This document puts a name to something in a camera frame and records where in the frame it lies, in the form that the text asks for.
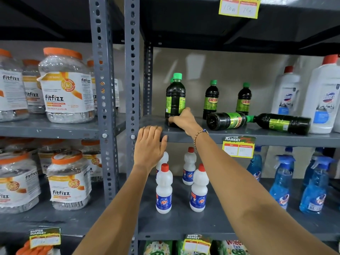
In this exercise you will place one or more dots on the person's right hand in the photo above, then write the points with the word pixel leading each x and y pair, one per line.
pixel 187 122

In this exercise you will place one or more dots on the person's left hand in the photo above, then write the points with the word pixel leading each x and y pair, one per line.
pixel 148 151

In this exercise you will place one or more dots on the person's left thumb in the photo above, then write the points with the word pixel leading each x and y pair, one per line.
pixel 164 144

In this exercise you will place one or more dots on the person's right thumb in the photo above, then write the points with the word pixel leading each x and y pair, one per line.
pixel 175 119

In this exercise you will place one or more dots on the person's left middle finger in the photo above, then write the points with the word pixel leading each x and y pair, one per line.
pixel 150 133

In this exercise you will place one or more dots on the person's left little finger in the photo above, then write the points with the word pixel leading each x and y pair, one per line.
pixel 138 135

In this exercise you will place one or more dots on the large dark green-capped bottle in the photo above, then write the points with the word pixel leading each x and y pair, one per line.
pixel 284 124
pixel 175 98

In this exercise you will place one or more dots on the person's left forearm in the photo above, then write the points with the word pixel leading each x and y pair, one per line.
pixel 116 215

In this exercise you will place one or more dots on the person's right forearm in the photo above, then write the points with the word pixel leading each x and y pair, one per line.
pixel 247 204

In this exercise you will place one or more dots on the small white red-capped bottle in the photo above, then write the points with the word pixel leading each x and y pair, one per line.
pixel 199 191
pixel 164 159
pixel 164 191
pixel 189 167

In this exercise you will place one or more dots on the small dark green-capped bottle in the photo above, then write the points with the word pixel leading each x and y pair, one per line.
pixel 243 102
pixel 211 102
pixel 225 121

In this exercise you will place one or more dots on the clear jar with orange lid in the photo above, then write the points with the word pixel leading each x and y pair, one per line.
pixel 93 159
pixel 17 185
pixel 33 90
pixel 49 154
pixel 10 90
pixel 66 87
pixel 94 84
pixel 69 183

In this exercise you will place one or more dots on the grey slotted metal shelf rack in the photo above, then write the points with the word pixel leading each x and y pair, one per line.
pixel 132 63
pixel 105 76

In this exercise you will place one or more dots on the yellow shelf price tag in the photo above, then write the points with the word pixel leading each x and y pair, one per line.
pixel 196 245
pixel 240 6
pixel 239 148
pixel 45 238

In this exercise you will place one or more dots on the blue spray bottle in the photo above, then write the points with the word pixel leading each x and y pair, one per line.
pixel 282 185
pixel 316 191
pixel 311 169
pixel 289 150
pixel 255 167

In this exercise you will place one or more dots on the green detergent packet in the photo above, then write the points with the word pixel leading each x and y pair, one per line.
pixel 158 248
pixel 233 248

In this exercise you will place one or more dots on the large white red-capped bottle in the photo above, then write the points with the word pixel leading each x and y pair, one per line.
pixel 322 103
pixel 286 95

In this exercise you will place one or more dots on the orange plastic item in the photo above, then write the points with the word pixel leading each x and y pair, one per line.
pixel 34 250

